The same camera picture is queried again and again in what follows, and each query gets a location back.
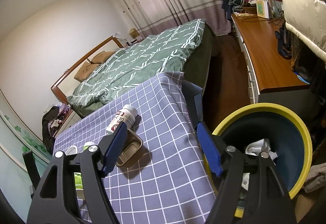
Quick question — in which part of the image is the brown pillow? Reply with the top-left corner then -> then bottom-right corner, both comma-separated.
91,51 -> 115,64
74,62 -> 99,82

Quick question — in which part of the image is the green plaid bed duvet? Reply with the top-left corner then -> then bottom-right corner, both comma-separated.
67,19 -> 206,109

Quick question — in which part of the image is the cream puffer jacket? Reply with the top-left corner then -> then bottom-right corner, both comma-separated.
282,0 -> 325,61

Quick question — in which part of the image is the purple checked tablecloth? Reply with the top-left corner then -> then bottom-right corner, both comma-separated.
54,72 -> 215,223

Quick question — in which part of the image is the brown plastic tray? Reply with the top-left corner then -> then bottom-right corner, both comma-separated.
116,129 -> 144,168

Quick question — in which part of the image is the black bag on dresser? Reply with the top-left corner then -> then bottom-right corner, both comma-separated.
275,22 -> 292,60

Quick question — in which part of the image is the green label plastic bottle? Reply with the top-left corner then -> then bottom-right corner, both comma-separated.
65,141 -> 96,200

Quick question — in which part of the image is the wooden bed headboard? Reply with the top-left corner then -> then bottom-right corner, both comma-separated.
51,36 -> 123,104

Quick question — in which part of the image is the black chair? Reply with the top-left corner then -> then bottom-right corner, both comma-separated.
22,151 -> 41,198

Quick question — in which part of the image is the black jacket on cabinet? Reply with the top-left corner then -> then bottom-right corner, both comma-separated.
42,106 -> 63,154

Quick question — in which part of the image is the yellow rimmed dark trash bin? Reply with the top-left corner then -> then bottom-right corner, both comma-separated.
211,103 -> 312,209

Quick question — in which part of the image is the white bedside drawer cabinet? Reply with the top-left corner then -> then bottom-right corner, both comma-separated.
54,109 -> 81,138

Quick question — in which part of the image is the white trash in bin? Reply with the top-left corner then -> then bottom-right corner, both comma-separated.
245,138 -> 278,160

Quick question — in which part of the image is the wooden top white dresser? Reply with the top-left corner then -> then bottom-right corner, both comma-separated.
231,14 -> 309,108

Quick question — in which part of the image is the green framed picture box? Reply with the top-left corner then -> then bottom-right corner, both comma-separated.
256,0 -> 270,19

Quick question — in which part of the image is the white red label bottle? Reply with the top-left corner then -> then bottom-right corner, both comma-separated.
106,104 -> 138,135

